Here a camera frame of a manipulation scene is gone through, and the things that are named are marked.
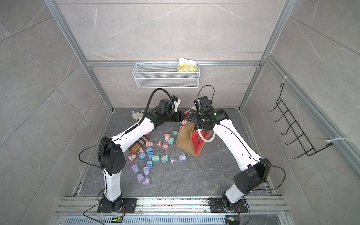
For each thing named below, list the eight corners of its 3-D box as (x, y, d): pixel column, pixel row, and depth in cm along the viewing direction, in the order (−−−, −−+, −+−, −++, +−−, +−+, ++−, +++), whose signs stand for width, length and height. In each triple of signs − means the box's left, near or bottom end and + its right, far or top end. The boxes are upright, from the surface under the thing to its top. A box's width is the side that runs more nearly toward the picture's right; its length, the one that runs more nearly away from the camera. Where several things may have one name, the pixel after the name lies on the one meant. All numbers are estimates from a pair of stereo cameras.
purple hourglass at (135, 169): (139, 184, 82) (138, 182, 80) (131, 168, 88) (130, 166, 86) (145, 179, 83) (144, 178, 81) (137, 164, 89) (136, 163, 87)
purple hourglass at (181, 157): (170, 164, 90) (170, 162, 87) (169, 159, 92) (169, 157, 89) (186, 159, 92) (186, 157, 89) (185, 155, 94) (185, 153, 91)
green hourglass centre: (152, 161, 91) (152, 159, 89) (153, 156, 93) (152, 154, 91) (167, 161, 91) (167, 159, 89) (167, 156, 93) (167, 154, 91)
